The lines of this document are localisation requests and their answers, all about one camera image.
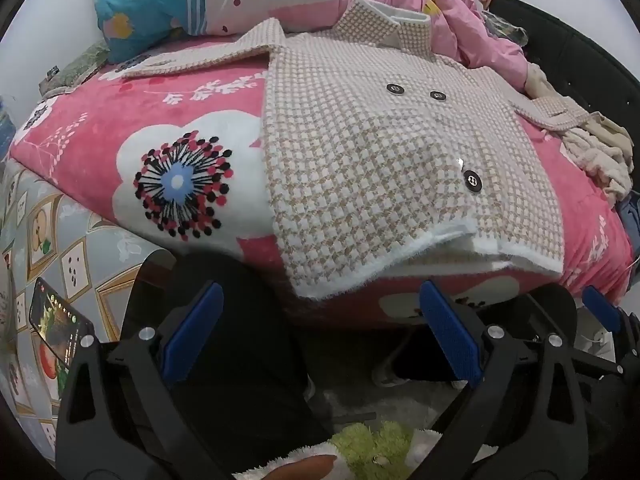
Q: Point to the grey patterned bed sheet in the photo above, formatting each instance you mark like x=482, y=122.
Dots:
x=85, y=240

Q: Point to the beige terry garment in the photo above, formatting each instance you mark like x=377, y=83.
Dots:
x=600, y=160

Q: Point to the pink printed quilt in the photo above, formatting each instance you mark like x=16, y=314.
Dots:
x=475, y=45

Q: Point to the dark blue cloth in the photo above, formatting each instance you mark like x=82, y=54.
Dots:
x=631, y=225

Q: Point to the dark green patterned cloth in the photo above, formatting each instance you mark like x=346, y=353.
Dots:
x=75, y=70

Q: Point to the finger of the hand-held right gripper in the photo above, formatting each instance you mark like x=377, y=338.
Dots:
x=600, y=307

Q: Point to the pink floral blanket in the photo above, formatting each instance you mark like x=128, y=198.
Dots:
x=200, y=110

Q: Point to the black smartphone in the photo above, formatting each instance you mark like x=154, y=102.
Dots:
x=55, y=325

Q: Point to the fuzzy green white pajama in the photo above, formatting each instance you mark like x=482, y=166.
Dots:
x=370, y=447

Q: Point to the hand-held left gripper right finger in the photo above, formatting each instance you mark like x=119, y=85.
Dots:
x=450, y=340

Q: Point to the person's black pants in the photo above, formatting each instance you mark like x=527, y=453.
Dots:
x=240, y=360

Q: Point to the blue pink printed pillow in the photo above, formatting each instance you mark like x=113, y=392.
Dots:
x=150, y=5

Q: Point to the blue water bottle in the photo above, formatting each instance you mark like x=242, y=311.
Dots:
x=4, y=125

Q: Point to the green leafy patterned cloth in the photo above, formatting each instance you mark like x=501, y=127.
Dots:
x=507, y=27

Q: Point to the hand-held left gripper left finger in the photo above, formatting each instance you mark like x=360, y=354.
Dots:
x=192, y=332

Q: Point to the cream fleece garment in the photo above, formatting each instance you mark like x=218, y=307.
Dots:
x=540, y=82

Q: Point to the black headboard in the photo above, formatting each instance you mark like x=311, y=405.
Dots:
x=575, y=50

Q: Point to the beige white checked coat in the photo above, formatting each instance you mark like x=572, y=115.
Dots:
x=350, y=160

